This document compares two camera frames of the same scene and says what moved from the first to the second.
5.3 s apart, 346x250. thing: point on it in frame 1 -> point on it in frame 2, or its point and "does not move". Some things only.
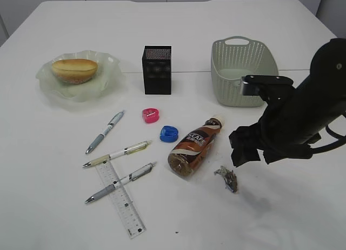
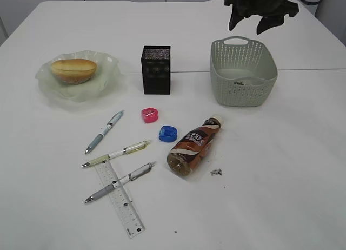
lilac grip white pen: x=131 y=177 does not move
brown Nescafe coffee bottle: x=188 y=155 does not move
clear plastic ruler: x=130 y=217 does not move
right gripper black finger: x=241 y=156 -> x=236 y=17
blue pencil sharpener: x=168 y=133 does not move
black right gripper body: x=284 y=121 -> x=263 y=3
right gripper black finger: x=273 y=156 -> x=267 y=21
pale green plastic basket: x=234 y=57 does not move
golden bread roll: x=74 y=71 does not move
